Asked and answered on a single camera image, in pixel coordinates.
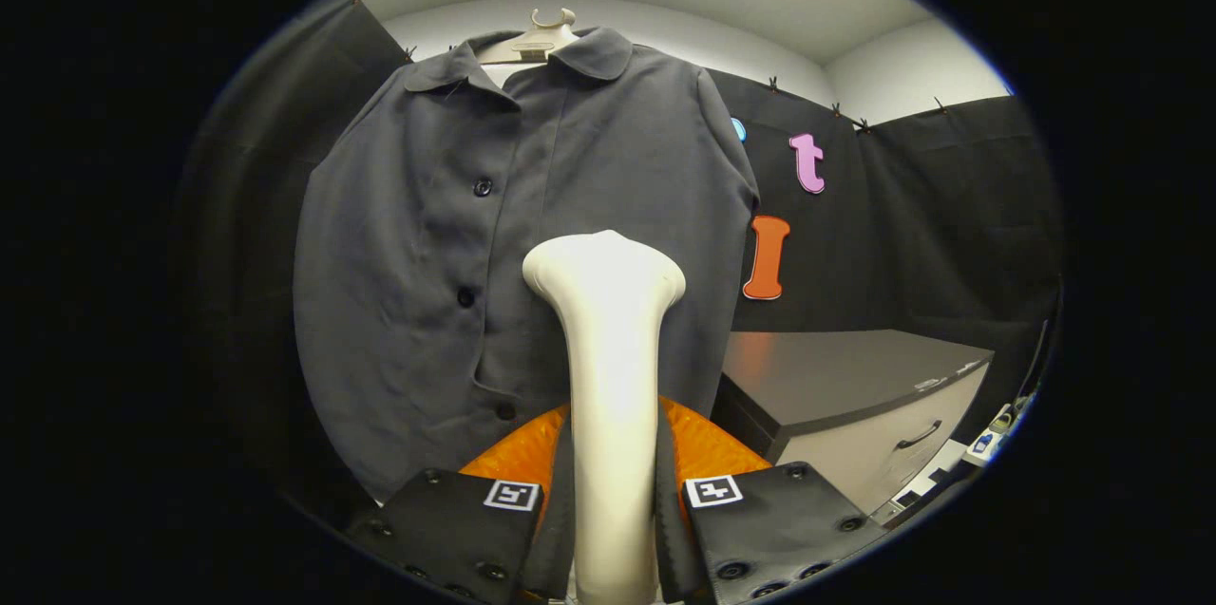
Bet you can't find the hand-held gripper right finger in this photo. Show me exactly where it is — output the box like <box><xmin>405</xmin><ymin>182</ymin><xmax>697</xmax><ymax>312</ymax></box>
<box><xmin>654</xmin><ymin>396</ymin><xmax>891</xmax><ymax>605</ymax></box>

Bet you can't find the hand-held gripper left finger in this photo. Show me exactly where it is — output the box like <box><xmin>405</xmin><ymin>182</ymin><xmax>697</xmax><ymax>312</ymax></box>
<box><xmin>344</xmin><ymin>401</ymin><xmax>578</xmax><ymax>605</ymax></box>

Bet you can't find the dark grey button shirt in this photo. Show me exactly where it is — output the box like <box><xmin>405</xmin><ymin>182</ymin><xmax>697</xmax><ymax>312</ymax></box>
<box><xmin>293</xmin><ymin>26</ymin><xmax>761</xmax><ymax>503</ymax></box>

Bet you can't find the cream clothes hanger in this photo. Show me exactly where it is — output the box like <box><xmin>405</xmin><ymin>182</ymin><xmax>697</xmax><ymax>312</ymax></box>
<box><xmin>475</xmin><ymin>7</ymin><xmax>580</xmax><ymax>66</ymax></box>

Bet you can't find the grey drawer cabinet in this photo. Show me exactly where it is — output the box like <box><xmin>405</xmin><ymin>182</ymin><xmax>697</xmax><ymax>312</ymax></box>
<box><xmin>712</xmin><ymin>330</ymin><xmax>996</xmax><ymax>516</ymax></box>

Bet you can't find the white device with blue label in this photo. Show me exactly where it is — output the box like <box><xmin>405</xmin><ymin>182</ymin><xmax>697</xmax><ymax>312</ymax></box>
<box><xmin>964</xmin><ymin>396</ymin><xmax>1032</xmax><ymax>468</ymax></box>

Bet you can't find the black backdrop cloth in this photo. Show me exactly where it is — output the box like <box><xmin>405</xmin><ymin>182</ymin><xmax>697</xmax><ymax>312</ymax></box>
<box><xmin>180</xmin><ymin>0</ymin><xmax>1065</xmax><ymax>511</ymax></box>

